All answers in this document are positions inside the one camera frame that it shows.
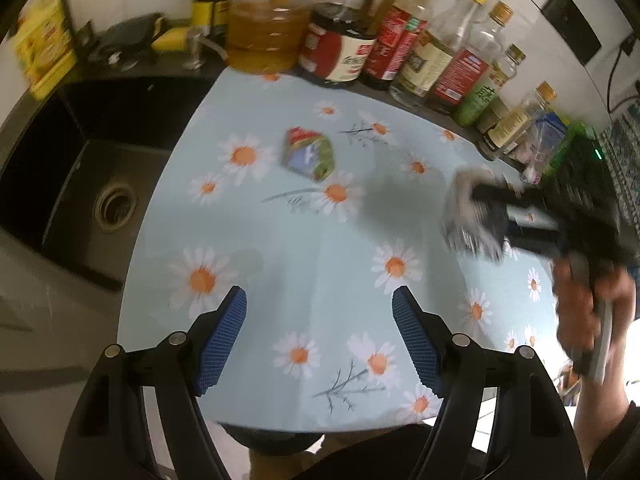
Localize yellow sponge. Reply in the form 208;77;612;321
150;17;196;52

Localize green plastic packet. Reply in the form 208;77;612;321
542;120;598;178

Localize dark soy sauce jug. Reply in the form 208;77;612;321
299;0;401;90

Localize person's dark clothing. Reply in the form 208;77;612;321
220;422;441;480

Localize clear bottle cream label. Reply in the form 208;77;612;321
390;0;451;108

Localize green label small bottle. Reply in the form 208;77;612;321
475;44;526;136

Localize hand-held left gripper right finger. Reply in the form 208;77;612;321
391;286;586;480

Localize red label sauce bottle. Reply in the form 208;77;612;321
360;5;426;92

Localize blue patterned cloth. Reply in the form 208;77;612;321
597;110;640;226

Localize glass bottle yellow label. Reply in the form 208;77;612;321
477;81;558;161

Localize black sink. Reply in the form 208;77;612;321
0;77;216;293

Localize yellow plastic package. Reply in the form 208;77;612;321
10;0;78;101

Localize large clear oil bottle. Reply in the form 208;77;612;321
225;0;321;75

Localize colourful snack packet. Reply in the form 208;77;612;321
282;127;337;182

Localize black rag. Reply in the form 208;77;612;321
92;14;168;66

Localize person's right hand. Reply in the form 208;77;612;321
552;255;636;361

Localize black wall socket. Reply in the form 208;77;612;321
541;0;603;66

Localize blue white carton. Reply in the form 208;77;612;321
525;111;571;171

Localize clear bottle yellow cap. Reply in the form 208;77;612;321
425;0;493;116

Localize daisy print tablecloth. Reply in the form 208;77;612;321
116;67;591;433

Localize metal sink drain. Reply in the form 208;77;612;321
95;184;138;231

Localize black power cable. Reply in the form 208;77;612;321
605;30;640;113

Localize silver foil bag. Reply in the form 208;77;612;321
440;167;526;263

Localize person's right forearm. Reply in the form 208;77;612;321
572;320;640;480

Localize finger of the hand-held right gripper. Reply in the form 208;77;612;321
480;205;566;261
470;182;568;223

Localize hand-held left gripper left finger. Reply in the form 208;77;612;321
55;285;248;480

